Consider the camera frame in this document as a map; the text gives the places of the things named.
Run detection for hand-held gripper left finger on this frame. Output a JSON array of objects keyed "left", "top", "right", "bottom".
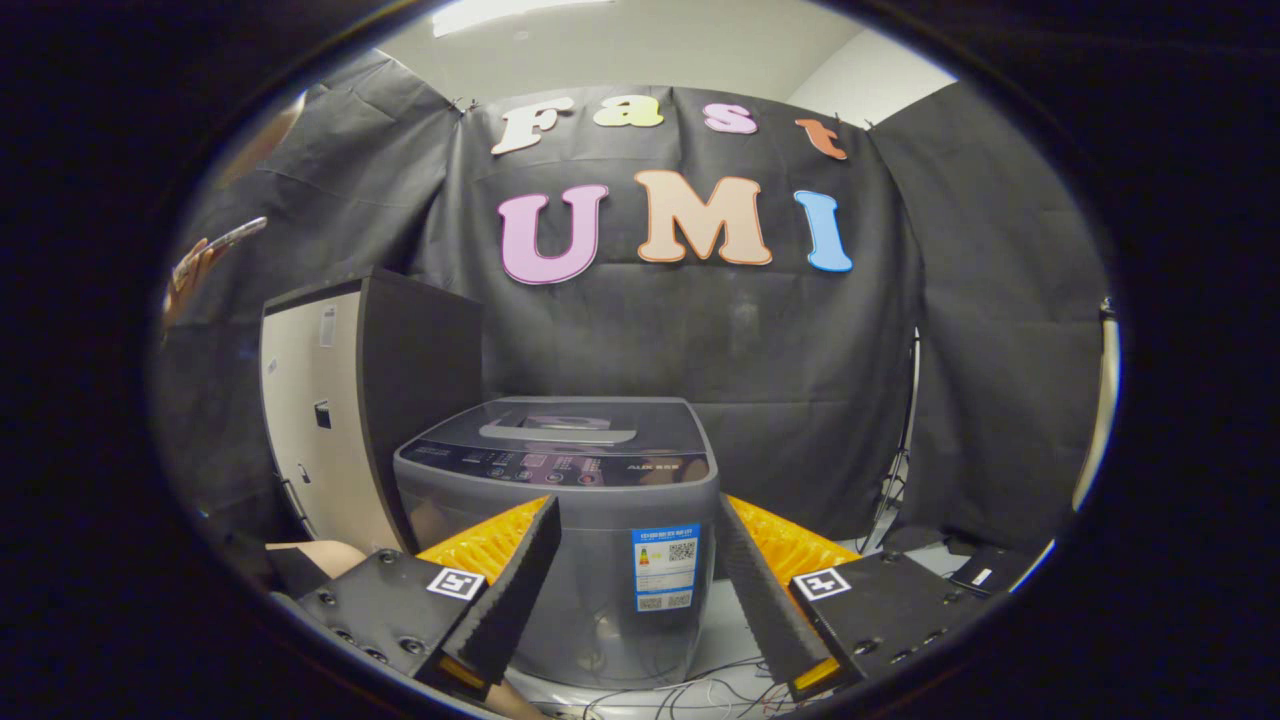
[{"left": 297, "top": 495, "right": 563, "bottom": 704}]

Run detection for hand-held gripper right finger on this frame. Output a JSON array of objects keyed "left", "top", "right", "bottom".
[{"left": 714, "top": 493, "right": 996, "bottom": 701}]

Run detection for gray washing machine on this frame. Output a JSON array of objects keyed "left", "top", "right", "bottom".
[{"left": 393, "top": 396, "right": 721, "bottom": 691}]

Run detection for dark washing machine lid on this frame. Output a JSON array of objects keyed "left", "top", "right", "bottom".
[{"left": 435, "top": 396, "right": 709, "bottom": 463}]

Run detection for black light stand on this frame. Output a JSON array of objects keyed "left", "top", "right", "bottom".
[{"left": 865, "top": 330, "right": 921, "bottom": 551}]

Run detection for black backdrop cloth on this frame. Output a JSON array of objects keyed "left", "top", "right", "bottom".
[{"left": 155, "top": 45, "right": 1116, "bottom": 556}]

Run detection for beige and black cabinet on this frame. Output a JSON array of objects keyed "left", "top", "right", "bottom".
[{"left": 260, "top": 265, "right": 486, "bottom": 554}]

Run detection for white pole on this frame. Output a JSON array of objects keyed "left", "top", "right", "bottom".
[{"left": 1070, "top": 300, "right": 1119, "bottom": 511}]

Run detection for ceiling light panel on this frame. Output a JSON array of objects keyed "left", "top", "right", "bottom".
[{"left": 430, "top": 0, "right": 616, "bottom": 39}]

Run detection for floor cables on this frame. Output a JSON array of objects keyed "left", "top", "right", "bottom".
[{"left": 560, "top": 655, "right": 801, "bottom": 720}]

